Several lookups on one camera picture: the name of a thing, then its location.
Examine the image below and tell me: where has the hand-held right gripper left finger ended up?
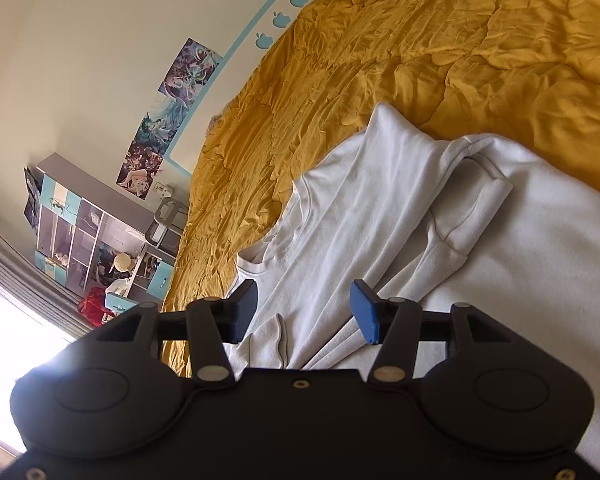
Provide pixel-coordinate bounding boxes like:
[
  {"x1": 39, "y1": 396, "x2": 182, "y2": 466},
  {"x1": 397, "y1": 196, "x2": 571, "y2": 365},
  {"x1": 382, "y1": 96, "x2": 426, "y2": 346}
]
[{"x1": 94, "y1": 279, "x2": 259, "y2": 390}]

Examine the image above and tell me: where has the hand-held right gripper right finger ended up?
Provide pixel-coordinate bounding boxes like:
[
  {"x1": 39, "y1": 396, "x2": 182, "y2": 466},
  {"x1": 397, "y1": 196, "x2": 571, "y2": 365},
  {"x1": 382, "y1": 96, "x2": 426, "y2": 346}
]
[{"x1": 349, "y1": 279, "x2": 514, "y2": 389}]

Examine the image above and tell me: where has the white t-shirt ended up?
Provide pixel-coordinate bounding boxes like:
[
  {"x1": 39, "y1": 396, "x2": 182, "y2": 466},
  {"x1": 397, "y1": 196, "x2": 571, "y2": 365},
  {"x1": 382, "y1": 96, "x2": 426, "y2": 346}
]
[{"x1": 223, "y1": 101, "x2": 600, "y2": 463}]

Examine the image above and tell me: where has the red bag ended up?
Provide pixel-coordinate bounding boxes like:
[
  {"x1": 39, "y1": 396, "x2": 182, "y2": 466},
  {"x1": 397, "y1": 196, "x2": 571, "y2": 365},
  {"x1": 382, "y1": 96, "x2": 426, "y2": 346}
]
[{"x1": 77, "y1": 286, "x2": 115, "y2": 332}]

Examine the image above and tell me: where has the grey blue shelf desk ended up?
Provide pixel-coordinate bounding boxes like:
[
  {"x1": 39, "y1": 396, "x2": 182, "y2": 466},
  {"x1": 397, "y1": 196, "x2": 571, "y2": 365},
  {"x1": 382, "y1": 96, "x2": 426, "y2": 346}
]
[{"x1": 33, "y1": 152, "x2": 177, "y2": 311}]

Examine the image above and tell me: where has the grey curtain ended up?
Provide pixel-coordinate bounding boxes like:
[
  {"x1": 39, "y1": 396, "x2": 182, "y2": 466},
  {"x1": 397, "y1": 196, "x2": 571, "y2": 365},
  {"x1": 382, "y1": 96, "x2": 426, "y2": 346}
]
[{"x1": 0, "y1": 216, "x2": 91, "y2": 337}]

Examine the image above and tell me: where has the bright window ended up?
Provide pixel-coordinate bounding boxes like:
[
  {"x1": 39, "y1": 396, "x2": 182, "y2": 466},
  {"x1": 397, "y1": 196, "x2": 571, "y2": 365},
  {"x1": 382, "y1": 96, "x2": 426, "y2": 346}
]
[{"x1": 0, "y1": 280, "x2": 73, "y2": 453}]

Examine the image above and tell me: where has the dark poster on shelf side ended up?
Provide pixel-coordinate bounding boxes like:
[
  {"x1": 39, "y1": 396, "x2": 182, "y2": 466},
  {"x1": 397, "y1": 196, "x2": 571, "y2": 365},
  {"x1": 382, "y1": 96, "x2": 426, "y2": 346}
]
[{"x1": 23, "y1": 166, "x2": 44, "y2": 227}]

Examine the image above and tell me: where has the mustard yellow blanket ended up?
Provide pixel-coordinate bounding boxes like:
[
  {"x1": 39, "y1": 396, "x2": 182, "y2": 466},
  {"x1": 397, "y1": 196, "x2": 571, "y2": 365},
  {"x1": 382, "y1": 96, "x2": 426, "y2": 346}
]
[{"x1": 161, "y1": 0, "x2": 600, "y2": 378}]

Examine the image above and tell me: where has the anime wall poster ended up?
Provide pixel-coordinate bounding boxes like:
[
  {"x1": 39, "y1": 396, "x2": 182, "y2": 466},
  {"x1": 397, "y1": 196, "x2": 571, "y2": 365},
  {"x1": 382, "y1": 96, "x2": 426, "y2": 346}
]
[
  {"x1": 116, "y1": 139, "x2": 164, "y2": 202},
  {"x1": 134, "y1": 94, "x2": 189, "y2": 150},
  {"x1": 161, "y1": 37, "x2": 224, "y2": 107}
]

